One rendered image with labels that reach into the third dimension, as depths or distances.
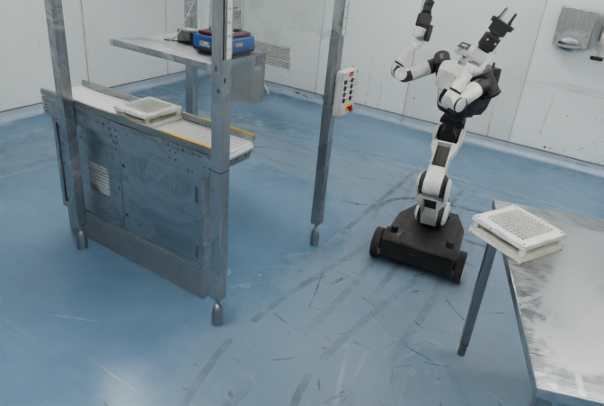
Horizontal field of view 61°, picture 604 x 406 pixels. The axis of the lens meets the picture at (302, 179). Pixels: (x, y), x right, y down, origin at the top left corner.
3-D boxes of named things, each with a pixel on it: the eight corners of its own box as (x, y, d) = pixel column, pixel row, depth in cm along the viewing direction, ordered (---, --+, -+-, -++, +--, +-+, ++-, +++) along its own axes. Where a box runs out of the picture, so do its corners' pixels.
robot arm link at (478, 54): (477, 37, 255) (464, 57, 261) (496, 48, 255) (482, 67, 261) (478, 33, 265) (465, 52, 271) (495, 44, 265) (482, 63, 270)
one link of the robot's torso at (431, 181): (416, 195, 314) (438, 129, 326) (445, 202, 308) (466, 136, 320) (415, 186, 300) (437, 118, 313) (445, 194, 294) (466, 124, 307)
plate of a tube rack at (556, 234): (566, 238, 191) (568, 233, 190) (523, 251, 179) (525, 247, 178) (513, 208, 209) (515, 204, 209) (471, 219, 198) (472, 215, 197)
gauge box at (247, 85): (263, 100, 247) (266, 58, 238) (250, 104, 238) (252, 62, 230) (228, 90, 257) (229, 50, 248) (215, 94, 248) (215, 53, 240)
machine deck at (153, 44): (265, 60, 238) (266, 52, 237) (210, 74, 209) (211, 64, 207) (170, 38, 267) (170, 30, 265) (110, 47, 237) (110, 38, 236)
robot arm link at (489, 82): (475, 101, 284) (491, 90, 288) (486, 100, 275) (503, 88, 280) (466, 83, 281) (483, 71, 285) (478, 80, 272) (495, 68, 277)
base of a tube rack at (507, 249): (563, 249, 193) (564, 243, 192) (519, 264, 181) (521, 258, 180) (510, 218, 212) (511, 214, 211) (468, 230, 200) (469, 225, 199)
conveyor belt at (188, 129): (253, 151, 255) (253, 142, 252) (219, 166, 235) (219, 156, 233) (80, 92, 316) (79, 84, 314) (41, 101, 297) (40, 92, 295)
